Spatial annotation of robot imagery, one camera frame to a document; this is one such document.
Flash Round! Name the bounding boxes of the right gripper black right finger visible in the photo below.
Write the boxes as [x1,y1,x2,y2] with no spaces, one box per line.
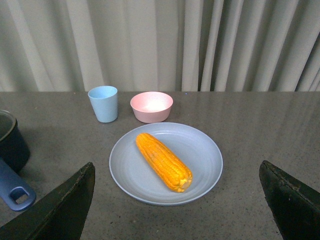
[259,160,320,240]

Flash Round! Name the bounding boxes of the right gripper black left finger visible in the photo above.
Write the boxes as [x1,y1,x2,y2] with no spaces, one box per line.
[0,162,96,240]

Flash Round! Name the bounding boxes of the glass lid with blue knob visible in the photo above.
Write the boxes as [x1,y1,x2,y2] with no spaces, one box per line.
[0,110,17,141]

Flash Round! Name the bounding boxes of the yellow corn cob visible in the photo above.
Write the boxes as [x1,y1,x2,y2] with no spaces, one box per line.
[135,133,193,193]

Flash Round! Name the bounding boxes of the dark blue pot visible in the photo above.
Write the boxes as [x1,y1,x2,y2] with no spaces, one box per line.
[0,121,37,212]

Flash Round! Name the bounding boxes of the light blue plate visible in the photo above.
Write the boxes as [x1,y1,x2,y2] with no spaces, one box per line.
[109,122,224,206]

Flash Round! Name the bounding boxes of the light blue cup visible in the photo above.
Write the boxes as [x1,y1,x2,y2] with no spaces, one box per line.
[88,85,118,123]

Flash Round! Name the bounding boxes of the pink bowl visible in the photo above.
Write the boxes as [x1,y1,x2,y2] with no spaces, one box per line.
[130,91,174,124]

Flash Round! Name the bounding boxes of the grey curtain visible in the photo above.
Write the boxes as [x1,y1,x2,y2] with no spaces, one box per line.
[0,0,320,92]

